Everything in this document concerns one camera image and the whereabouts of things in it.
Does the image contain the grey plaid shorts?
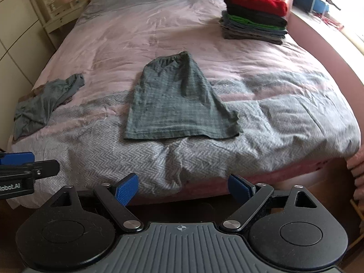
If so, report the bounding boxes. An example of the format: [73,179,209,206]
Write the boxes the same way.
[124,51,240,140]

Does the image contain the grey folded clothes stack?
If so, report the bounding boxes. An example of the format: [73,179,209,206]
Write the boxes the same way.
[219,20,288,45]

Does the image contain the crumpled grey garment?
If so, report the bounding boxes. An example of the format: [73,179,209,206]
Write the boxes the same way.
[13,73,85,141]

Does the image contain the pink bed base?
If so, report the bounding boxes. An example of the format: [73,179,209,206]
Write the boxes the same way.
[130,158,347,205]

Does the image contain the white bedside shelf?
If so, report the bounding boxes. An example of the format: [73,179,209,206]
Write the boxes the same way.
[42,0,89,49]

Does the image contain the black folded garment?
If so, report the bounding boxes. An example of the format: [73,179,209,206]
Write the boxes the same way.
[224,0,288,28]

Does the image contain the green folded garment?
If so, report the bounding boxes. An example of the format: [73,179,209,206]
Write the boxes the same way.
[222,10,287,32]

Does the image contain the blue plastic box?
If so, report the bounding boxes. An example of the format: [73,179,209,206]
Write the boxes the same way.
[311,0,329,14]

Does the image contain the red folded sweater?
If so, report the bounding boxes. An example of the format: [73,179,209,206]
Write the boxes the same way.
[231,0,288,17]

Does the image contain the red cable bundle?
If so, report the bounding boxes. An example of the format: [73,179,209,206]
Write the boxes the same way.
[314,12,345,32]

